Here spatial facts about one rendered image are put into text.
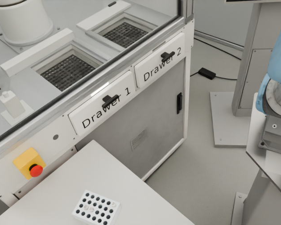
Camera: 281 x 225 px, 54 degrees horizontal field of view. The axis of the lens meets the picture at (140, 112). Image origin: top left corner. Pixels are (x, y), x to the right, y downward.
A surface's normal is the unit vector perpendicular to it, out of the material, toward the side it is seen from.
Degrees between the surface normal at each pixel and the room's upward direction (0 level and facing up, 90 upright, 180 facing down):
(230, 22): 90
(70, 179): 0
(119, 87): 90
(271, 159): 0
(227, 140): 3
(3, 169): 90
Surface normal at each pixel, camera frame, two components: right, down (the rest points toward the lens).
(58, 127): 0.71, 0.48
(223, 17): -0.64, 0.61
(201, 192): -0.10, -0.66
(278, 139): -0.45, 0.70
